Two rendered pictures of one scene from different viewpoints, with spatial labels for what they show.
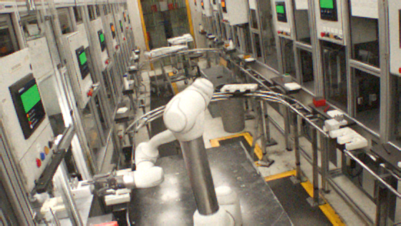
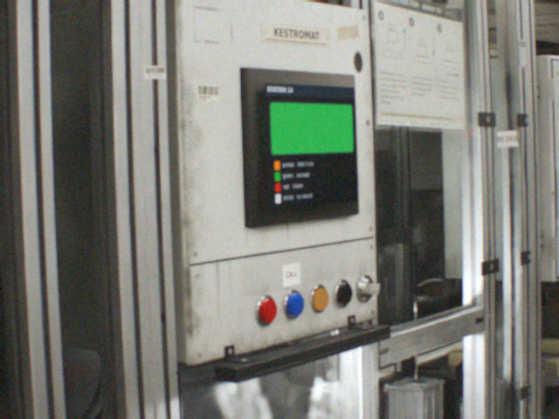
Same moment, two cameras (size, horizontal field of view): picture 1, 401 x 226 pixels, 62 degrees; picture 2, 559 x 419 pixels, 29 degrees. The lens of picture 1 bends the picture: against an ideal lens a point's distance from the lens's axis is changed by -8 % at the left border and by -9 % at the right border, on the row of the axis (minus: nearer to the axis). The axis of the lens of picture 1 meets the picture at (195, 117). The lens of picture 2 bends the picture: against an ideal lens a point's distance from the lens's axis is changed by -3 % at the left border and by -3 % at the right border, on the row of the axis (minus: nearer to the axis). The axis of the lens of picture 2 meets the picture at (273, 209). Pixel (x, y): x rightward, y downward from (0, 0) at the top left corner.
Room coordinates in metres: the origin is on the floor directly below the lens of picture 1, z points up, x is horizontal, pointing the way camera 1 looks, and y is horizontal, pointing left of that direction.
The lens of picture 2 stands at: (0.11, -0.33, 1.62)
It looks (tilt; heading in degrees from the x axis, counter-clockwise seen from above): 3 degrees down; 40
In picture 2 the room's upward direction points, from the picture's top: 2 degrees counter-clockwise
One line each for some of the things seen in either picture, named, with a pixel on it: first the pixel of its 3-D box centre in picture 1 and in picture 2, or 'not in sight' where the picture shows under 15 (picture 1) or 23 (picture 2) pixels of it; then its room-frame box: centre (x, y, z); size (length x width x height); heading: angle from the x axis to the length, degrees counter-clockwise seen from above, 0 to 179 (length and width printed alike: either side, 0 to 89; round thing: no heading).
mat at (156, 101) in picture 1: (166, 105); not in sight; (6.37, 0.50, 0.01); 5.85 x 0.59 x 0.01; 4
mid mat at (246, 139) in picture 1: (237, 150); not in sight; (3.97, -0.42, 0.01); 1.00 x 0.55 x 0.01; 4
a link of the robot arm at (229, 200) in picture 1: (224, 207); not in sight; (1.57, -0.06, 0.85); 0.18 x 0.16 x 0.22; 157
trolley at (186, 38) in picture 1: (183, 55); not in sight; (8.63, 0.03, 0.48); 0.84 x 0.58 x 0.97; 12
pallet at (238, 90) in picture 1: (239, 90); not in sight; (3.65, -0.50, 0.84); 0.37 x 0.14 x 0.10; 62
